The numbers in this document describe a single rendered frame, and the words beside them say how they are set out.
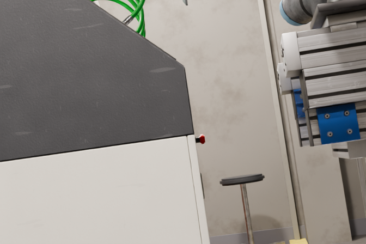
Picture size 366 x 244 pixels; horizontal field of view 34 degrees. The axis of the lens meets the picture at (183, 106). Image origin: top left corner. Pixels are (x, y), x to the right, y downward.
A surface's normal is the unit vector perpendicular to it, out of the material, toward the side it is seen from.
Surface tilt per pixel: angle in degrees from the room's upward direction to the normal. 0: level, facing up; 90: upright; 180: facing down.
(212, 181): 90
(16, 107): 90
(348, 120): 90
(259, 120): 90
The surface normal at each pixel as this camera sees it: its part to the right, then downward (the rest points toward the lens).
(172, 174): -0.02, -0.08
